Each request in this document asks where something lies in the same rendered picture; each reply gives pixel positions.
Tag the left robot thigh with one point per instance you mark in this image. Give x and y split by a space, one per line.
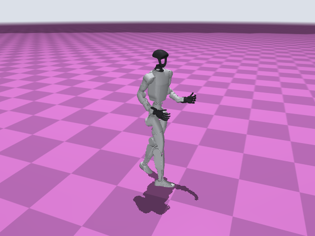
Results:
164 124

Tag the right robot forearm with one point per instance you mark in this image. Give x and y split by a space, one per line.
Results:
145 103

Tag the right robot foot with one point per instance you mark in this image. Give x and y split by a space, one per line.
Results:
164 183

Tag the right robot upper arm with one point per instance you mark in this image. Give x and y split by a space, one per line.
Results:
147 79

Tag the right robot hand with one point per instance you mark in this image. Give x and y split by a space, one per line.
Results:
160 114

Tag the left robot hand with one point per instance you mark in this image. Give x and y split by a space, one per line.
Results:
190 99

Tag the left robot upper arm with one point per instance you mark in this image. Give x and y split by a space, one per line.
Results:
170 76

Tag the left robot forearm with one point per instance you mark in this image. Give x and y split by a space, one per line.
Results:
176 97

